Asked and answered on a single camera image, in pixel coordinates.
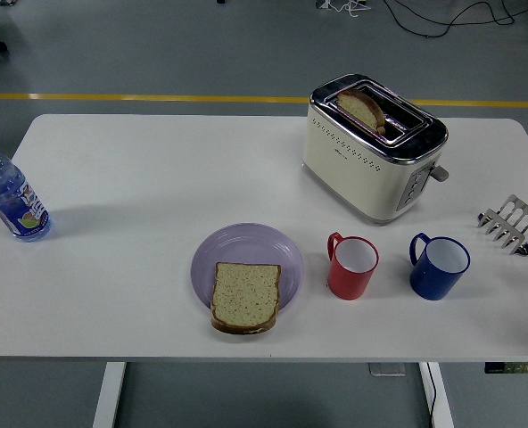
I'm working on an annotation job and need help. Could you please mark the cream and chrome toaster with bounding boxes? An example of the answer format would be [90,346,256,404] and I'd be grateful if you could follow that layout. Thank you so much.
[301,73,450,226]

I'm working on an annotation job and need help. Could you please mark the white table leg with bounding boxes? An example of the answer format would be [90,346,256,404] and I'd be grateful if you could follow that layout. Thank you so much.
[418,361,455,428]
[91,361,128,428]

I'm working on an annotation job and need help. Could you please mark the purple round plate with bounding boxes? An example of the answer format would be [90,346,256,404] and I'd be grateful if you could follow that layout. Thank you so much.
[190,222,305,318]

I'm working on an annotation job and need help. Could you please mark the flat bread slice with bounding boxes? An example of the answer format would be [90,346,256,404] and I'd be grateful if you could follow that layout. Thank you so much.
[210,261,283,335]

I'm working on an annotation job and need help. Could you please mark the blue-capped water bottle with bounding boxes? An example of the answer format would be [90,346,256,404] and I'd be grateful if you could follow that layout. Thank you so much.
[0,140,54,243]

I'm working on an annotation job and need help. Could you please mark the grey under-table bracket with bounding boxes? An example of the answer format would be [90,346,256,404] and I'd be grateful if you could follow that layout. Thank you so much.
[368,363,408,378]

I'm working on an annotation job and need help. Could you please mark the white floor cable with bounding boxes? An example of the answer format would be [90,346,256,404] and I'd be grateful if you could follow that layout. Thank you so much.
[316,0,372,19]

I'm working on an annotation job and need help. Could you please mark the black floor cable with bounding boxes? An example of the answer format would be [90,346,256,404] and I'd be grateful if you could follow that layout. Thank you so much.
[382,0,528,39]

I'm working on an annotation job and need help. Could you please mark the upright bread slice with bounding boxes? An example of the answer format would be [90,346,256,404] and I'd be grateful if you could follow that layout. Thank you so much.
[336,88,387,136]

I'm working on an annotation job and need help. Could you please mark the metal toast rack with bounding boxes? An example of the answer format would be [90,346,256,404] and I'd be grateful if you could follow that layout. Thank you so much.
[476,193,528,256]

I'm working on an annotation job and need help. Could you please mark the black table control panel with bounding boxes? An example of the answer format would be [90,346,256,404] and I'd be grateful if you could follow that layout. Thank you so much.
[483,362,528,375]

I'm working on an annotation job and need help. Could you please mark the red enamel mug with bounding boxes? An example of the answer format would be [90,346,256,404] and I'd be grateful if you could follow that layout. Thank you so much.
[326,231,380,301]

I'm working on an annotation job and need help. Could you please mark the blue enamel mug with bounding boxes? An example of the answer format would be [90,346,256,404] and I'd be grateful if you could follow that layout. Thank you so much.
[408,232,472,301]

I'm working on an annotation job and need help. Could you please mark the thin black table cable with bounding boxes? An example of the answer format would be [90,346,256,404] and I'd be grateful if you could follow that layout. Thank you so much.
[425,363,439,428]

